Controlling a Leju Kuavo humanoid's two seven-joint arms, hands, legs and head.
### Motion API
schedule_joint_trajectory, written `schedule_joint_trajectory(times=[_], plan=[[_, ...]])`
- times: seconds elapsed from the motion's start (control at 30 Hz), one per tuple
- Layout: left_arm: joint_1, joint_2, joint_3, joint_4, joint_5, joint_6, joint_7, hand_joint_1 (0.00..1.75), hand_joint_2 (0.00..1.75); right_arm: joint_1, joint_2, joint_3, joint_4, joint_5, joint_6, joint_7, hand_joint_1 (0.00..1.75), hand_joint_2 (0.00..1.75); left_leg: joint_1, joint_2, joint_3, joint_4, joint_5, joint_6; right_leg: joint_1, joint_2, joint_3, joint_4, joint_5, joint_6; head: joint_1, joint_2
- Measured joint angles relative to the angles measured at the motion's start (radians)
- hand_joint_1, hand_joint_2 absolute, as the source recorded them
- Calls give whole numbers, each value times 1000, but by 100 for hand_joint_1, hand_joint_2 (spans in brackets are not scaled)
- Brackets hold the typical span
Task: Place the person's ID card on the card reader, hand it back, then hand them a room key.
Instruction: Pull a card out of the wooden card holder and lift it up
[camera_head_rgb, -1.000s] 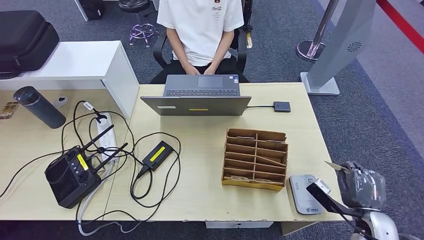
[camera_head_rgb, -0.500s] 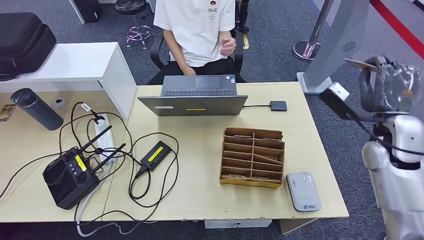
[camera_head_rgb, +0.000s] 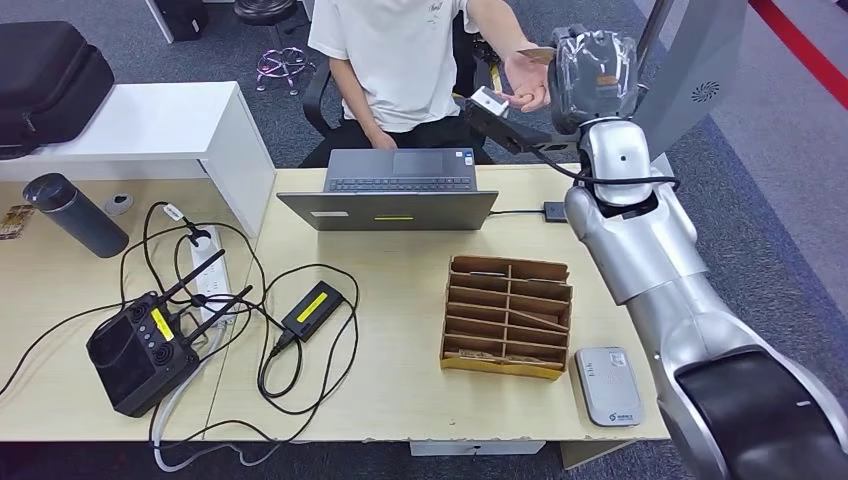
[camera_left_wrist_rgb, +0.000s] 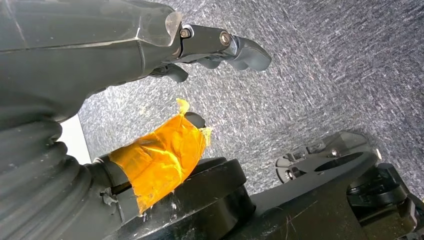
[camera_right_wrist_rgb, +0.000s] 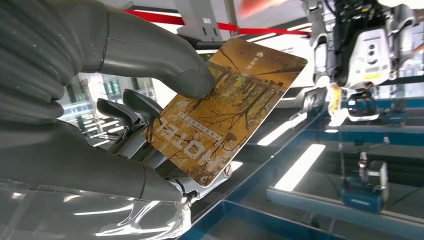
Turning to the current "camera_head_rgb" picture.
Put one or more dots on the person's left forearm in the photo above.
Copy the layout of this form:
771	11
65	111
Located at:
500	26

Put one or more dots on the yellow hanging tag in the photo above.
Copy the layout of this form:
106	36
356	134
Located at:
495	78

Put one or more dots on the black adapter yellow label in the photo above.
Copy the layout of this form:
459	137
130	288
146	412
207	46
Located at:
311	311

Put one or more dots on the grey kiosk stand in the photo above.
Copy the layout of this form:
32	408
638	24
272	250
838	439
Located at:
689	73

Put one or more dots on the patterned brown card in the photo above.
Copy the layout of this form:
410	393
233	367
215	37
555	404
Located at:
16	222

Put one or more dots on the dark grey thermos bottle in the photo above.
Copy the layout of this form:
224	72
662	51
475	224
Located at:
76	215

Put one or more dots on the pale grey card reader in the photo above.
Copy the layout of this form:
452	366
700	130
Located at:
608	387

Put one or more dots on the person's right hand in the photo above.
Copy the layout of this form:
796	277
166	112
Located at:
384	140

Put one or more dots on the small black hub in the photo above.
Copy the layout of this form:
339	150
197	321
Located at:
555	212

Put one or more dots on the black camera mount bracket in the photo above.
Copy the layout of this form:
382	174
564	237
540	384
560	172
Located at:
510	136

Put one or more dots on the red barrier belt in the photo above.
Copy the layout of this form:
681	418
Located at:
802	53

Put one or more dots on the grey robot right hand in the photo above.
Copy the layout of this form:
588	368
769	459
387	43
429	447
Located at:
593	73

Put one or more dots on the black carrying case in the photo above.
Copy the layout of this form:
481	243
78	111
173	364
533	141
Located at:
46	79

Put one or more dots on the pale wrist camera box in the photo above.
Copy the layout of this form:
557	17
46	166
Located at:
489	101

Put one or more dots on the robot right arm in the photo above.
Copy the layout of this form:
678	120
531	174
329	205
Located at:
636	252

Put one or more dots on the person's left hand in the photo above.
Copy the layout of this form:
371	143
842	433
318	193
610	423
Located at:
530	83

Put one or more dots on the black remote controller antennas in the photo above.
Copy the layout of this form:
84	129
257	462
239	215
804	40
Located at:
136	361

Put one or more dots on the grey laptop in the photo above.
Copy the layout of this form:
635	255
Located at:
391	212

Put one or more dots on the black box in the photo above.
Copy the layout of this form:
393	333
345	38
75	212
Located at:
182	16

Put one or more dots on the black office chair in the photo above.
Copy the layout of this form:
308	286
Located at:
464	73

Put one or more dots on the white desk shelf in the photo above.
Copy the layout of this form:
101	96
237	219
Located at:
146	126

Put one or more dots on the person's right forearm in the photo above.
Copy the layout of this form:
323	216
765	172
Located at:
361	109

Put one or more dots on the black stool chrome base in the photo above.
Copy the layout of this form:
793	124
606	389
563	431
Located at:
265	8

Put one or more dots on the brown card organizer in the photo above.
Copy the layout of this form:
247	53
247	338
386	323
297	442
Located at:
507	318

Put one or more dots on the white power strip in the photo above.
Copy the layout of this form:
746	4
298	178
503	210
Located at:
213	278

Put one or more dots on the person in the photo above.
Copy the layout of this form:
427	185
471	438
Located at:
397	66

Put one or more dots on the chrome stanchion pole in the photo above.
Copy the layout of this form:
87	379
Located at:
658	33

